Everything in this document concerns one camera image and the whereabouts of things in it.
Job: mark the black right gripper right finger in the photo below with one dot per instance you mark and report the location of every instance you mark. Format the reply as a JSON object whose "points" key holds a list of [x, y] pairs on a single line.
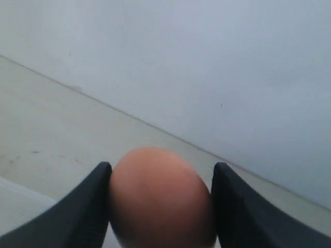
{"points": [[246, 219]]}

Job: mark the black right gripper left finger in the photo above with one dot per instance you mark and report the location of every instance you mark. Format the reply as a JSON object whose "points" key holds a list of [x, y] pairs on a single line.
{"points": [[80, 219]]}

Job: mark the brown egg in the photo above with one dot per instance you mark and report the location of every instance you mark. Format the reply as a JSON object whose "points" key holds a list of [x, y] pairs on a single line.
{"points": [[157, 199]]}

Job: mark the clear plastic bin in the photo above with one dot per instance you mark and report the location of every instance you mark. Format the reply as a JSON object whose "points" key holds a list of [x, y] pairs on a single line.
{"points": [[20, 205]]}

